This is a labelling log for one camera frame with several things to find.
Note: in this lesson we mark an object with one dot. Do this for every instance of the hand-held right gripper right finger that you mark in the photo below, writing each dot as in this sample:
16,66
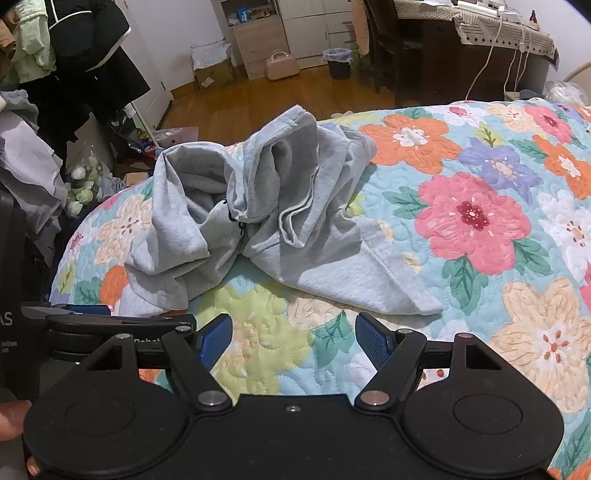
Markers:
371,341

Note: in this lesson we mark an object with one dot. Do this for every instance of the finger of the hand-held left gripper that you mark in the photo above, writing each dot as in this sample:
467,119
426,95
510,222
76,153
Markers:
87,310
138,321

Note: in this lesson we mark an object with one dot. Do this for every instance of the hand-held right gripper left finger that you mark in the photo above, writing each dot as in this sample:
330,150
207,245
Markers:
216,344

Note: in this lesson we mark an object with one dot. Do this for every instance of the grey sweatshirt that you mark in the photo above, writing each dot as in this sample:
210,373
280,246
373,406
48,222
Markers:
295,184

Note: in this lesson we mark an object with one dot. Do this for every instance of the person's left hand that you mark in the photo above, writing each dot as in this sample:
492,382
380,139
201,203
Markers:
14,417

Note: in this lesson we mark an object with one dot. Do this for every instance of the floral quilt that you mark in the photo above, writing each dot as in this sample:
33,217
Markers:
461,277

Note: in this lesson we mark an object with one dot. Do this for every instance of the light grey garment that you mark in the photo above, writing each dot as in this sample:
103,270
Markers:
27,157

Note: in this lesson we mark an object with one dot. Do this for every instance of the light green garment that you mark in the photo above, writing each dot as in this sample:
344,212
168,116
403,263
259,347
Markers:
34,41

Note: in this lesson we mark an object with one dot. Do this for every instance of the black jacket with white piping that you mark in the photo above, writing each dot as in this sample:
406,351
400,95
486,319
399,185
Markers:
87,50

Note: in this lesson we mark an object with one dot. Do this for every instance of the cardboard box with white liner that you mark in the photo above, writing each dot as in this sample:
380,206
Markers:
212,67

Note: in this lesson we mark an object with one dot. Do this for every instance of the black trash bin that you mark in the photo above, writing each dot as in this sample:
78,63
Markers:
338,64

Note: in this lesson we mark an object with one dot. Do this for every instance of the dark wooden desk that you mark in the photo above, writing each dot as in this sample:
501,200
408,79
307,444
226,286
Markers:
443,69

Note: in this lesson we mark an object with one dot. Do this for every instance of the pink vanity case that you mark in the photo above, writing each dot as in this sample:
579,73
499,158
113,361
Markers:
281,67

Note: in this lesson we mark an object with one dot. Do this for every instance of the dark wooden chair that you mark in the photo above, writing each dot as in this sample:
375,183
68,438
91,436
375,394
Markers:
390,50

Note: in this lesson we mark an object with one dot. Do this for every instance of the light wooden cabinet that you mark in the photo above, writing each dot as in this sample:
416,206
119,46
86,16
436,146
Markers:
258,41

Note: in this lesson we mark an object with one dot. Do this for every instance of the clear plastic bag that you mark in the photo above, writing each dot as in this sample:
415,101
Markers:
565,92

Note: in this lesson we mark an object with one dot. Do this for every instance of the white cabinet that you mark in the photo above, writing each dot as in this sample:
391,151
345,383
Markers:
318,27

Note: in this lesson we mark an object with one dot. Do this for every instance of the patterned tablecloth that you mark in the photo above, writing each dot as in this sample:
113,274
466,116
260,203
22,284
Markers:
498,32

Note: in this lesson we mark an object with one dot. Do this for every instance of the white power strip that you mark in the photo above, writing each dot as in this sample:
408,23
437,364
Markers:
480,5

